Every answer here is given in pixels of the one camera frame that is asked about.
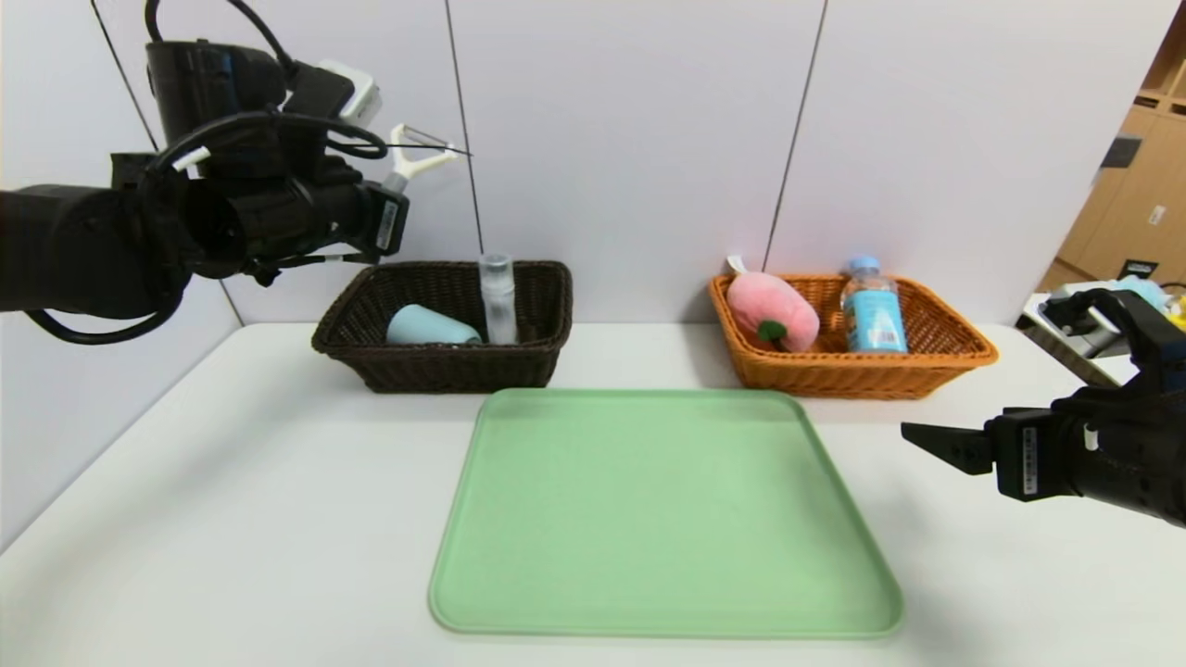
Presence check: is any dark brown wicker basket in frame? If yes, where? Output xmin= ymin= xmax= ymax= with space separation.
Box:
xmin=311 ymin=260 xmax=574 ymax=394

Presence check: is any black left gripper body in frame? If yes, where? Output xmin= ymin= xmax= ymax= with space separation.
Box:
xmin=316 ymin=179 xmax=410 ymax=265

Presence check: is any blue-grey plastic cup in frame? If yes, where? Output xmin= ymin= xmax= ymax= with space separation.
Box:
xmin=385 ymin=304 xmax=484 ymax=346

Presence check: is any wooden cabinet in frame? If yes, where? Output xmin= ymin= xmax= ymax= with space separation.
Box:
xmin=1033 ymin=5 xmax=1186 ymax=293

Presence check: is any small translucent spray bottle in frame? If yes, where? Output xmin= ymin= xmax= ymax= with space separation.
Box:
xmin=479 ymin=253 xmax=518 ymax=346

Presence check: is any black left wrist camera cable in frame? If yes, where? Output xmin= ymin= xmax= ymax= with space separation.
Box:
xmin=144 ymin=0 xmax=390 ymax=163

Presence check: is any orange wicker basket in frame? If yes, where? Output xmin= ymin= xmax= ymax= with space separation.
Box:
xmin=710 ymin=272 xmax=1000 ymax=400

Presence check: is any water bottle with blue label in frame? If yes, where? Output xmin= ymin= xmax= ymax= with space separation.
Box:
xmin=840 ymin=256 xmax=909 ymax=354

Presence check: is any pink plush peach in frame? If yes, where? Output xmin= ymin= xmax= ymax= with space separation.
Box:
xmin=725 ymin=255 xmax=823 ymax=354

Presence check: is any white peeler with grey handle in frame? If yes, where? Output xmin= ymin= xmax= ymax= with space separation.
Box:
xmin=382 ymin=123 xmax=472 ymax=195

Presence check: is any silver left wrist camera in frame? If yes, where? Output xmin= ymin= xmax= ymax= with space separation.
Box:
xmin=315 ymin=59 xmax=383 ymax=131

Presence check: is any white side table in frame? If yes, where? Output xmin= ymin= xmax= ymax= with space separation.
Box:
xmin=1016 ymin=295 xmax=1141 ymax=388

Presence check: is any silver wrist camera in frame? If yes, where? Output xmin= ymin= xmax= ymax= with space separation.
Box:
xmin=315 ymin=59 xmax=383 ymax=131
xmin=1038 ymin=283 xmax=1136 ymax=358

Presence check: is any light green plastic tray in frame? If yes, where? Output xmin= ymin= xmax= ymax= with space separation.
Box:
xmin=428 ymin=387 xmax=905 ymax=640

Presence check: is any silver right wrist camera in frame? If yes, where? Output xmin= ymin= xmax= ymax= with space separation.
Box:
xmin=1038 ymin=283 xmax=1136 ymax=358

